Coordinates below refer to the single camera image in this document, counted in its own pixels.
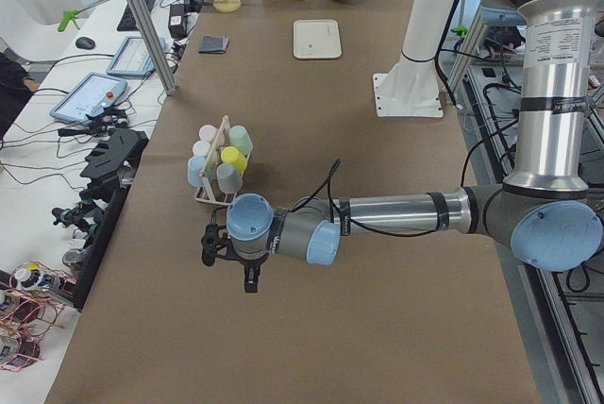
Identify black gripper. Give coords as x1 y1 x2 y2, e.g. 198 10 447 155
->
236 254 267 293

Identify green cup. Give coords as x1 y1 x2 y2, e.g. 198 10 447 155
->
228 126 254 156

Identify cream rabbit tray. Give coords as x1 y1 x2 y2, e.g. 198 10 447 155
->
293 19 342 59

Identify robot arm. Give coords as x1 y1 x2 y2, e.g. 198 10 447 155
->
202 0 603 293

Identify grey cup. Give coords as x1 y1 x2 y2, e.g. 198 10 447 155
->
216 163 243 194

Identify yellow cup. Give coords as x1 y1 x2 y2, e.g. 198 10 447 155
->
221 145 248 174

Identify blue cup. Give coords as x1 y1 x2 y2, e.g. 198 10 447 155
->
187 156 206 188

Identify cream cup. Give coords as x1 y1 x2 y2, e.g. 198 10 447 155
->
192 140 211 158

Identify pink cup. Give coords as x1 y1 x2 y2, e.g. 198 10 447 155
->
198 125 218 143

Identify black tool holder stand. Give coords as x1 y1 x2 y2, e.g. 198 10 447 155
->
73 128 149 311

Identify grey folded cloth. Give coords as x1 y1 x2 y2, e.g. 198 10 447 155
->
198 35 229 55

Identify near teach pendant tablet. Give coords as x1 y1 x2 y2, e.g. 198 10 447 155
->
49 73 127 124

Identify teach pendant tablet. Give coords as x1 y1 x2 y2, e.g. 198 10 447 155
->
106 36 155 79
49 73 127 124

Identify far teach pendant tablet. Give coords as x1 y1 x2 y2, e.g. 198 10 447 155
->
106 36 155 79

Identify black power adapter box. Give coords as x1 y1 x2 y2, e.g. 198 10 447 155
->
168 3 188 40

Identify black keyboard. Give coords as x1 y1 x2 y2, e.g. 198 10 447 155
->
116 0 159 32

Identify black computer mouse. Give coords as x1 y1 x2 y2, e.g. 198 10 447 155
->
75 36 96 50

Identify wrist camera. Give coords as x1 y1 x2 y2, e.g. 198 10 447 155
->
201 222 230 267

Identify white wire cup rack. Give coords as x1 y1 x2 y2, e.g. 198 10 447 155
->
187 115 254 206

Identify green handled grabber tool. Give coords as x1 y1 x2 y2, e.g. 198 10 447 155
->
57 0 110 32

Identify aluminium frame post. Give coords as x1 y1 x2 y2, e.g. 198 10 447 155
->
126 0 176 96

